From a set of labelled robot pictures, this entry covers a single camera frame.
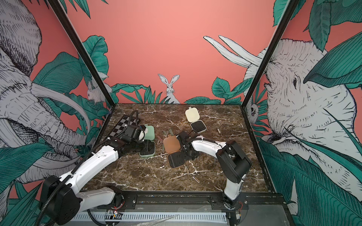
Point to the black frame post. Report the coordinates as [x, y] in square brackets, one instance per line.
[287, 14]
[74, 37]

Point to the right black frame post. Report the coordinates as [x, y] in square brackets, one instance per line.
[287, 14]

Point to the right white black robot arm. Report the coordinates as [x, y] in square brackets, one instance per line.
[233, 161]

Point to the black aluminium front rail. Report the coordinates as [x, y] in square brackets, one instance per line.
[217, 200]

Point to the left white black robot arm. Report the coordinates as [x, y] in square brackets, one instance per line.
[60, 196]

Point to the black white checkerboard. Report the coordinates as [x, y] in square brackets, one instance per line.
[122, 124]

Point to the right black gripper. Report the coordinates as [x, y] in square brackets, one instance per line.
[193, 157]

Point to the left black frame post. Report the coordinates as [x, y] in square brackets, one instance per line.
[74, 37]

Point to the white perforated strip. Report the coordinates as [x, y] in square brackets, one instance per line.
[213, 217]

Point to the mint green clipper case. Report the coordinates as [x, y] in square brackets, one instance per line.
[149, 146]

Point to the cream clipper case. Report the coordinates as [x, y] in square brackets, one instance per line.
[193, 117]

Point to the brown clipper case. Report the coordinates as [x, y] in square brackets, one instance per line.
[175, 157]

